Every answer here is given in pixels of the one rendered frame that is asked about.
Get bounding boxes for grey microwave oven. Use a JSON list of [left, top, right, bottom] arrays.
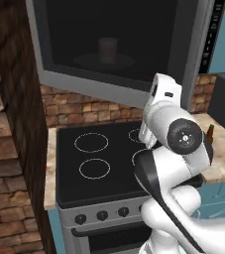
[[25, 0, 225, 110]]

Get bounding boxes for brown bottle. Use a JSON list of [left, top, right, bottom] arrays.
[[205, 123, 216, 147]]

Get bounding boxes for grey cylindrical cup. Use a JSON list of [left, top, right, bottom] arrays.
[[97, 37, 119, 64]]

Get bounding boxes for narrow blue base cupboard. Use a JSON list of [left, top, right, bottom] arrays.
[[47, 207, 67, 254]]

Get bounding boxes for black oven door handle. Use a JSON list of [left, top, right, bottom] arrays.
[[70, 220, 152, 238]]

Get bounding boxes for black hob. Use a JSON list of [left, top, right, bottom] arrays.
[[55, 120, 162, 210]]

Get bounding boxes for black box appliance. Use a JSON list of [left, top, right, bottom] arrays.
[[207, 72, 225, 135]]

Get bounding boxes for black oven door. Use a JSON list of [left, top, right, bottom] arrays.
[[72, 227, 156, 254]]

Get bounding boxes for round microwave turntable plate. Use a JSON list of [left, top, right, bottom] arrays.
[[72, 52, 137, 71]]

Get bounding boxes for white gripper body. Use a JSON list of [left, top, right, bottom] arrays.
[[138, 118, 159, 150]]

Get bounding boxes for blue base cupboard door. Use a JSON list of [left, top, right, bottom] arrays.
[[196, 196, 225, 220]]

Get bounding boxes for grey microwave door dark window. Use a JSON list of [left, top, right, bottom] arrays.
[[25, 0, 215, 110]]

